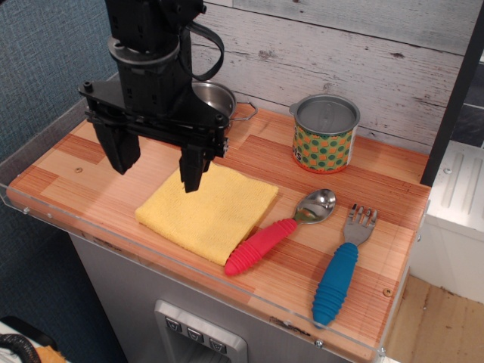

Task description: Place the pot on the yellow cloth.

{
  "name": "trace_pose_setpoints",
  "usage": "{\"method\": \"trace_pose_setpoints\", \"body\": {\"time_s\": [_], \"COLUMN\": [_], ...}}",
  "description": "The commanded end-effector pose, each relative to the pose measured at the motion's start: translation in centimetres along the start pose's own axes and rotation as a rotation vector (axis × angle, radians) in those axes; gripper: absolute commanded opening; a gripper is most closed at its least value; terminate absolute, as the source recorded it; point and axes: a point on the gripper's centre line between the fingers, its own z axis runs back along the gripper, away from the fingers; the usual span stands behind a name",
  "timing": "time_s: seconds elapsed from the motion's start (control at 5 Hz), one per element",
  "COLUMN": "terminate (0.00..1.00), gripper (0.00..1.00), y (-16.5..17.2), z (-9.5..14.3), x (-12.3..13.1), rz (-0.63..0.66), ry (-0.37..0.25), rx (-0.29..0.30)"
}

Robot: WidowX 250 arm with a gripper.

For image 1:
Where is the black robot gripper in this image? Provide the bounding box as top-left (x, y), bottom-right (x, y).
top-left (78, 36), bottom-right (230, 194)

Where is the small stainless steel pot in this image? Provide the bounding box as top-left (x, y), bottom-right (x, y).
top-left (192, 81), bottom-right (259, 130)

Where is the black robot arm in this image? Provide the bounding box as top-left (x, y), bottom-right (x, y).
top-left (79, 1), bottom-right (229, 193)

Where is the yellow folded cloth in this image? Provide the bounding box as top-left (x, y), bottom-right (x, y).
top-left (135, 164), bottom-right (278, 266)

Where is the clear acrylic table guard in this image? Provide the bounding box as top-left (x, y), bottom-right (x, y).
top-left (1, 102), bottom-right (430, 362)

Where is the grey cabinet with dispenser panel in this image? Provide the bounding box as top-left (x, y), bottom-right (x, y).
top-left (70, 235), bottom-right (344, 362)

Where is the green orange patterned tin can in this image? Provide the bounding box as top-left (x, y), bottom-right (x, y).
top-left (290, 95), bottom-right (360, 174)

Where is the black and orange object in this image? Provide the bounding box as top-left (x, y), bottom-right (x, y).
top-left (1, 316), bottom-right (68, 362)

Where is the white cabinet at right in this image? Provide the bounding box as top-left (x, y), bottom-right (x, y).
top-left (410, 141), bottom-right (483, 303)

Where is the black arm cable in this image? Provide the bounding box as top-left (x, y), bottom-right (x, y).
top-left (177, 20), bottom-right (225, 82)

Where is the spoon with red handle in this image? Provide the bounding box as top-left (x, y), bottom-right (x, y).
top-left (224, 189), bottom-right (337, 276)

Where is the fork with blue handle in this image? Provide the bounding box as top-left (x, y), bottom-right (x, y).
top-left (312, 204), bottom-right (378, 325)

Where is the black vertical post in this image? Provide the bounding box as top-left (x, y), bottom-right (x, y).
top-left (420, 5), bottom-right (483, 187)

